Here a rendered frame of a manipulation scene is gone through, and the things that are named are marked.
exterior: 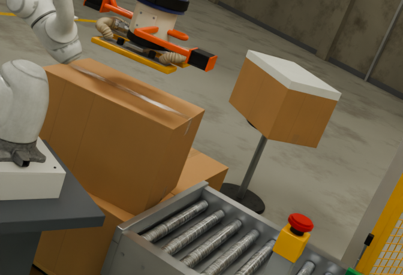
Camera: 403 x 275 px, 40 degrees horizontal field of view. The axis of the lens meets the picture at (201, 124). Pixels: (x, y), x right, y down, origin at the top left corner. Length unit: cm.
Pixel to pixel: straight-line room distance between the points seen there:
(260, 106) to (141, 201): 159
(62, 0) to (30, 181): 54
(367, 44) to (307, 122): 895
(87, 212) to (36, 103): 37
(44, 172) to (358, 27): 1130
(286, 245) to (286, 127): 203
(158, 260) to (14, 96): 74
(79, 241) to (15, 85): 90
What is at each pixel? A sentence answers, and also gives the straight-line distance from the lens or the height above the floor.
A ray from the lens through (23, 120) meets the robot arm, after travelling 164.
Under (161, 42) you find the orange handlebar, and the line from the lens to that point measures 194.
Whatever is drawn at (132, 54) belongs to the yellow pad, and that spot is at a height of 112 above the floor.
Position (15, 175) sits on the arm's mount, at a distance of 165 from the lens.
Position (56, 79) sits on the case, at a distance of 222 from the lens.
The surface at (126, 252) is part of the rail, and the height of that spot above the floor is 54.
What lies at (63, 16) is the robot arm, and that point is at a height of 126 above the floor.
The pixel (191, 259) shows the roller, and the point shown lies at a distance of 207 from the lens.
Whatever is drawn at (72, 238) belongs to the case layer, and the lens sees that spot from 233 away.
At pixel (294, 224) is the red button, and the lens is 147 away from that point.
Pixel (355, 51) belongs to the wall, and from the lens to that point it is 1256.
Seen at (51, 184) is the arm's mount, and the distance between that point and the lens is 172.
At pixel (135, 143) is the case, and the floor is 83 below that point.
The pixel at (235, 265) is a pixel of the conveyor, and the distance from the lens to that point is 227.
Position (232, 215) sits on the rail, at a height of 55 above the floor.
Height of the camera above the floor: 163
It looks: 18 degrees down
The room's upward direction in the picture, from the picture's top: 21 degrees clockwise
